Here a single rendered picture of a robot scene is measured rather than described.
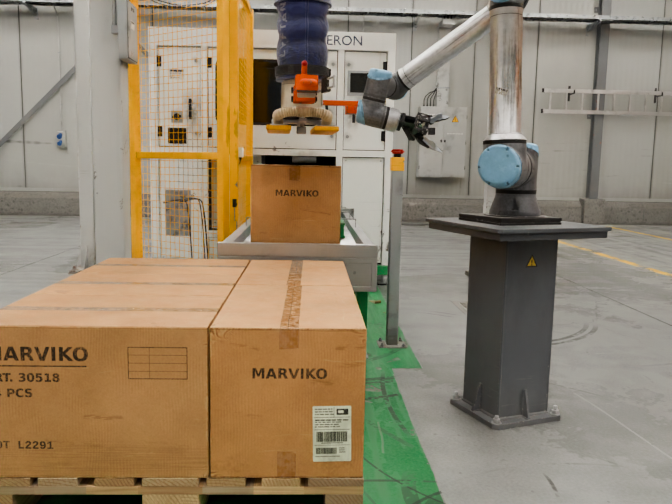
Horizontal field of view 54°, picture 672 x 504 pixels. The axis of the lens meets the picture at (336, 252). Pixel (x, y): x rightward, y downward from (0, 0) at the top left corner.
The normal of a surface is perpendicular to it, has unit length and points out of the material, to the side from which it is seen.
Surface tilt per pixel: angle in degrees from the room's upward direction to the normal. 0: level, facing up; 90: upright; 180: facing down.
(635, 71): 90
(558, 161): 90
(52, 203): 90
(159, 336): 90
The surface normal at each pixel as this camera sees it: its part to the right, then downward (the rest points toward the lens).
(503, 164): -0.49, 0.18
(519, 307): 0.39, 0.13
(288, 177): 0.00, 0.13
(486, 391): -0.92, 0.04
